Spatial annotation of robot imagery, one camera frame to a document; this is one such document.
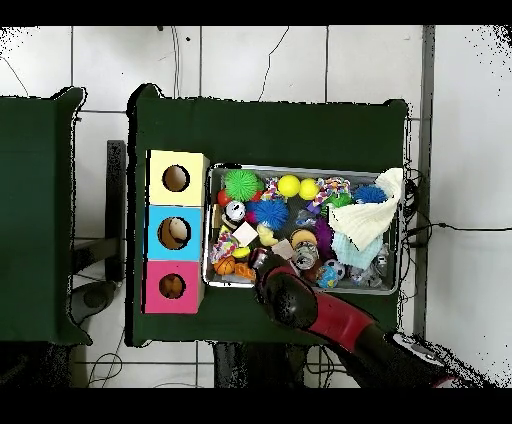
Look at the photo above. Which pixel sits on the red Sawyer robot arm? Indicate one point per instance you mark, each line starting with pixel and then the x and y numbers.
pixel 340 320

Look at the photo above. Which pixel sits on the dark green table cloth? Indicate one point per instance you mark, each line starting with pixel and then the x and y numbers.
pixel 44 240
pixel 260 132

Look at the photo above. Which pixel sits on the tan plush toy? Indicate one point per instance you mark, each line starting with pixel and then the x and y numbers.
pixel 172 286

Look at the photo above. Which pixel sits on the colourful patterned cloth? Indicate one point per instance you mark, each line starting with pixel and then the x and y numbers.
pixel 330 188

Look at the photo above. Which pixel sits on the small globe ball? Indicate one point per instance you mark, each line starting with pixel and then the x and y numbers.
pixel 327 276

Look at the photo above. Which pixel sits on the light blue cloth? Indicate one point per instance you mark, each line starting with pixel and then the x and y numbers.
pixel 354 256

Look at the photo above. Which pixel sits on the cream knitted cloth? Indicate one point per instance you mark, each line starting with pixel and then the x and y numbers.
pixel 364 224

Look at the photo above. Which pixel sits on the pale yellow duck toy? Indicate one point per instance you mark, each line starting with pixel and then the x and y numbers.
pixel 266 236

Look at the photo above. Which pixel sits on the purple bumpy ball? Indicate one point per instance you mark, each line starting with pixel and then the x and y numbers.
pixel 324 238

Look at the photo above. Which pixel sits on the clear mesh bin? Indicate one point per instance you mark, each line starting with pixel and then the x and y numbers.
pixel 372 290

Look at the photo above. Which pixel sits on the green spiky toy with eyes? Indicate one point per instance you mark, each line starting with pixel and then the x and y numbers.
pixel 340 200

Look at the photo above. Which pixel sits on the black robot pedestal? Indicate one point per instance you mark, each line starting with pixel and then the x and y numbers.
pixel 260 368

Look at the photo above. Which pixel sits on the yellow ball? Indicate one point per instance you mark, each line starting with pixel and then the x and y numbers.
pixel 288 186

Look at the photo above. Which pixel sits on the wooden box with three holes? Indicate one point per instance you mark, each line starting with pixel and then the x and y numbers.
pixel 190 240

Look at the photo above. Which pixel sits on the silver drink can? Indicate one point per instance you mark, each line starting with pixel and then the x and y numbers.
pixel 235 210

